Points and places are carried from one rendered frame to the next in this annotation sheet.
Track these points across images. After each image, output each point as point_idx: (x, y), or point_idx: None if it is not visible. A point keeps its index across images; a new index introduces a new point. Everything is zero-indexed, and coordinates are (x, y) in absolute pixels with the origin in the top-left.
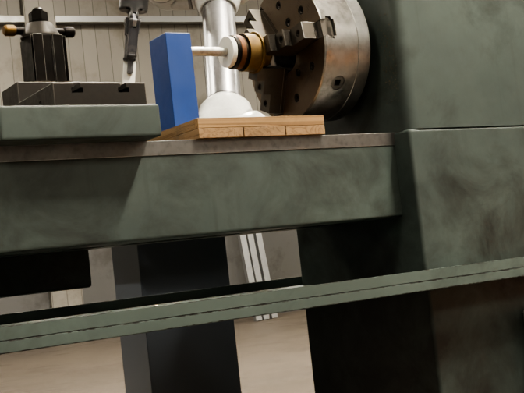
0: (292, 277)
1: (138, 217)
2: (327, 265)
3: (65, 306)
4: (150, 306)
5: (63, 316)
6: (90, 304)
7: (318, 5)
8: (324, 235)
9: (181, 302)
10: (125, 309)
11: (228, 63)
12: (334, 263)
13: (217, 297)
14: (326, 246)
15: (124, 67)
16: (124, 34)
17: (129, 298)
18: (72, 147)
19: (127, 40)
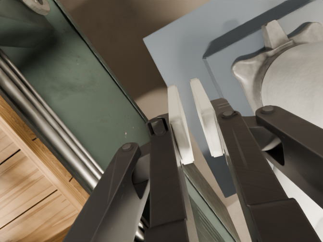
0: (188, 177)
1: None
2: (149, 207)
3: (67, 17)
4: (94, 81)
5: (62, 18)
6: (80, 35)
7: None
8: (148, 221)
9: (107, 102)
10: (85, 64)
11: None
12: (142, 211)
13: (121, 127)
14: (148, 216)
15: (170, 110)
16: (288, 202)
17: (102, 64)
18: None
19: (150, 195)
